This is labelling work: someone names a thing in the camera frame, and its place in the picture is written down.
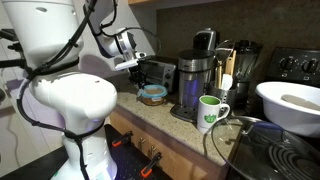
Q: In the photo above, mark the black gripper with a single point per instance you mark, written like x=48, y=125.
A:
x=134, y=73

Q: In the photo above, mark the round lunchbox with teal lid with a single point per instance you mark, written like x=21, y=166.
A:
x=153, y=95

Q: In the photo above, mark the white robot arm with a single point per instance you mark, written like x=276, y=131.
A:
x=50, y=35

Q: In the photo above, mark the silver toaster oven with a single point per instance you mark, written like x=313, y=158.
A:
x=160, y=70

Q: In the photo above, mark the silver black coffee maker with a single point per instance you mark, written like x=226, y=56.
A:
x=195, y=74

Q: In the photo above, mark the orange black clamp rear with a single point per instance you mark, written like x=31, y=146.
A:
x=123, y=139

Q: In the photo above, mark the orange black clamp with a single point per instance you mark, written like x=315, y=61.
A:
x=123, y=139
x=147, y=170

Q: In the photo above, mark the white mug green logo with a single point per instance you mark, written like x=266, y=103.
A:
x=210, y=111

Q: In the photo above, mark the metal strainer ladle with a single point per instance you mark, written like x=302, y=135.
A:
x=222, y=51

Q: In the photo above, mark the white spatula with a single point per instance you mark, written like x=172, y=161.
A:
x=227, y=82

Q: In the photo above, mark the metal utensil holder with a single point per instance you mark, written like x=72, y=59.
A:
x=226, y=96

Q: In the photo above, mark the wooden spoon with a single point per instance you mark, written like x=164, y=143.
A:
x=230, y=63

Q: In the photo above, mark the orange black clamp front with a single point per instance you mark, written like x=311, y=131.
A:
x=147, y=170

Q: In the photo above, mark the black blender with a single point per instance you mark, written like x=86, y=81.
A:
x=247, y=53

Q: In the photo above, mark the glass pot lid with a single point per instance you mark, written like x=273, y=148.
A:
x=260, y=150

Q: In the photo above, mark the black stove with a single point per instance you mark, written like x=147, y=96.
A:
x=295, y=65

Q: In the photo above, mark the white mixing bowl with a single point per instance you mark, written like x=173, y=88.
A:
x=296, y=119

